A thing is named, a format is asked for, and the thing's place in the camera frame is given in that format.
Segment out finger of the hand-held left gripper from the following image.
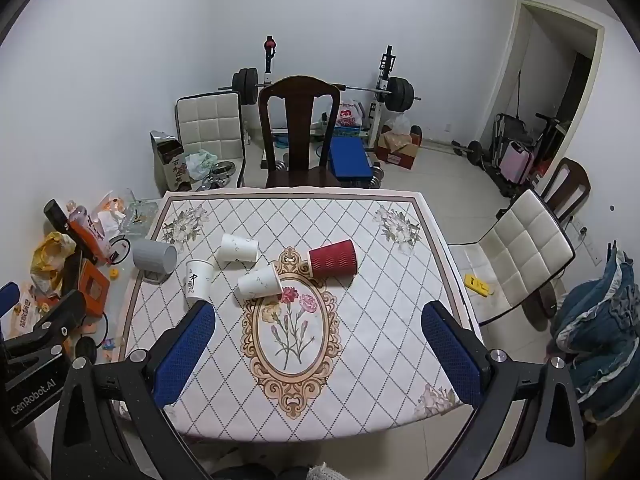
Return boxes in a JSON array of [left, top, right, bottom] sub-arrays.
[[0, 290, 89, 361], [0, 281, 21, 333]]

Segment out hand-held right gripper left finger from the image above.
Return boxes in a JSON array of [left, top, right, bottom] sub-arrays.
[[51, 301, 217, 480]]

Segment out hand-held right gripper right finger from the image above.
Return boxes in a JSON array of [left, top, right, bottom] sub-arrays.
[[421, 301, 587, 480]]

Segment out white cup with black print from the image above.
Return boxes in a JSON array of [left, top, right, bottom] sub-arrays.
[[185, 259, 215, 306]]

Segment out white paper cup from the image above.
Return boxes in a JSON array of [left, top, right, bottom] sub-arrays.
[[236, 264, 284, 302], [216, 233, 260, 263]]

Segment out grey cup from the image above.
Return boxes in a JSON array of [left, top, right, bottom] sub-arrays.
[[132, 239, 178, 285]]

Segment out red ribbed paper cup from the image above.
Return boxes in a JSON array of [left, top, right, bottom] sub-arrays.
[[307, 239, 360, 279]]

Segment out orange box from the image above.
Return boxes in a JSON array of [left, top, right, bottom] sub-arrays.
[[75, 260, 111, 316]]

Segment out yellow plastic bag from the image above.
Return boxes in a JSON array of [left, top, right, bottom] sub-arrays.
[[31, 231, 78, 291]]

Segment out yellow tool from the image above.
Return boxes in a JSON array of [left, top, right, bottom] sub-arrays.
[[464, 274, 493, 297]]

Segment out floral printed tablecloth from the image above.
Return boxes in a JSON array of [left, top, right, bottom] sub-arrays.
[[112, 187, 483, 443]]

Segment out orange snack packet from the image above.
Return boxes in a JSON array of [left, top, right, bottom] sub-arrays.
[[97, 191, 126, 221]]

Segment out white padded chair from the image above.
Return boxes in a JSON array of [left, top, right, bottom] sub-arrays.
[[174, 92, 248, 191], [447, 189, 576, 331]]

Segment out person's dark clothing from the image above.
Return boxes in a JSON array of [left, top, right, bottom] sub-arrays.
[[210, 465, 311, 480]]

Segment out glass ashtray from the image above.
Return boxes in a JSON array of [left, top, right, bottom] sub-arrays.
[[117, 189, 161, 238]]

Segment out blue denim garment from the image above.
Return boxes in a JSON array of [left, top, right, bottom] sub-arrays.
[[550, 242, 640, 421]]

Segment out person's grey knit sleeve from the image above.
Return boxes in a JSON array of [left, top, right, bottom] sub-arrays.
[[306, 462, 341, 480]]

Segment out brown printed box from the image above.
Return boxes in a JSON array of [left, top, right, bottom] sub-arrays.
[[150, 130, 193, 193]]

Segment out metal bowls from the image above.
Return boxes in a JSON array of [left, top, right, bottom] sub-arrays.
[[202, 159, 238, 192]]

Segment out green plastic bag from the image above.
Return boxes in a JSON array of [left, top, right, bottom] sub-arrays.
[[185, 149, 218, 181]]

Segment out pink suitcase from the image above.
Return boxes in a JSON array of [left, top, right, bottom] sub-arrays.
[[500, 141, 533, 186]]

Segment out cardboard box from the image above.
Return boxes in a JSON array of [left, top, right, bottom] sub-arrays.
[[376, 130, 423, 171]]

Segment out small black barbell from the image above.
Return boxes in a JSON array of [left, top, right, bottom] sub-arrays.
[[451, 140, 483, 166]]

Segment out dark wooden chair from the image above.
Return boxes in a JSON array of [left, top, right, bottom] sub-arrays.
[[257, 75, 342, 190], [540, 156, 592, 226]]

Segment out blue bench pad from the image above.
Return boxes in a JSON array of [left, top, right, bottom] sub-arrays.
[[327, 136, 375, 181]]

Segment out folded grey stroller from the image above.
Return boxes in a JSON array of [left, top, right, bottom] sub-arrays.
[[492, 112, 533, 171]]

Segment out clear plastic bag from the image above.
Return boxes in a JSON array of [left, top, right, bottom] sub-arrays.
[[387, 112, 413, 136]]

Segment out black scooter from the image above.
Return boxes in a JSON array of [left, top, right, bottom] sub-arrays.
[[530, 112, 571, 161]]

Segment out red and white plastic bag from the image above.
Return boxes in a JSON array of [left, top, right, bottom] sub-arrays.
[[334, 100, 366, 129]]

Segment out barbell with black plates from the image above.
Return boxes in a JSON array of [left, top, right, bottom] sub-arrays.
[[218, 67, 423, 112]]

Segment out white barbell rack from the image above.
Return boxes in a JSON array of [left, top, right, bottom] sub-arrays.
[[255, 35, 398, 171]]

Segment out black cable loop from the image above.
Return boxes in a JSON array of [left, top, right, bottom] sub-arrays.
[[107, 236, 132, 266]]

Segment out white wall socket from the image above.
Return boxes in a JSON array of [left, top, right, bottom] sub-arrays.
[[572, 217, 600, 265]]

